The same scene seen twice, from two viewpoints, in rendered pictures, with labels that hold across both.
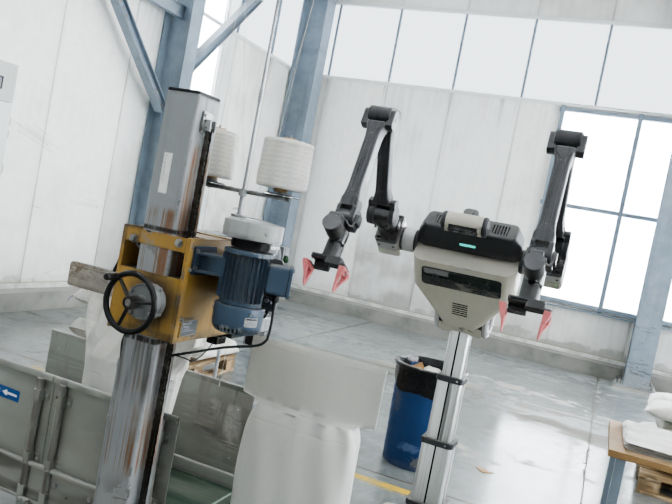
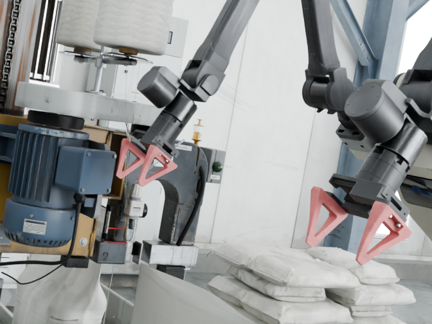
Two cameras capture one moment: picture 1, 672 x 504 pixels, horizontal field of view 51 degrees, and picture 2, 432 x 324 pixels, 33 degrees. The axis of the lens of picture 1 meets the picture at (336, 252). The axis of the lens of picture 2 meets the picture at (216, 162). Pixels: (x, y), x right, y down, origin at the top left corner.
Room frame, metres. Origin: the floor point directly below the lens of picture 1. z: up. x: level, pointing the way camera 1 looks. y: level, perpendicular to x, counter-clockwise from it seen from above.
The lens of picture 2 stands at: (1.01, -0.93, 1.40)
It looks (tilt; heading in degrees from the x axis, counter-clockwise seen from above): 3 degrees down; 35
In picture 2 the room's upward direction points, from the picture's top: 10 degrees clockwise
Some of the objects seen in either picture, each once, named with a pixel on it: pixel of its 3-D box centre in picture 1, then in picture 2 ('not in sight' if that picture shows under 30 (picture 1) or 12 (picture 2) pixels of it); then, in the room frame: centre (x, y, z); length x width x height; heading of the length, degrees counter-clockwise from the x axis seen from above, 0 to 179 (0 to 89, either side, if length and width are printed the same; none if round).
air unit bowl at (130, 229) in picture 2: not in sight; (130, 229); (2.38, 0.24, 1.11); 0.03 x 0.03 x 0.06
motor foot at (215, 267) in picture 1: (216, 263); (21, 147); (2.09, 0.34, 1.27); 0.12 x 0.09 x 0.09; 159
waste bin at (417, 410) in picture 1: (422, 413); not in sight; (4.52, -0.74, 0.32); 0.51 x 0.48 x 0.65; 159
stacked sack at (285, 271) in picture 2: not in sight; (305, 271); (5.22, 1.16, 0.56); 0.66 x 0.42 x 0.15; 159
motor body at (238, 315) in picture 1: (242, 291); (45, 184); (2.10, 0.25, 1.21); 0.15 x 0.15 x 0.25
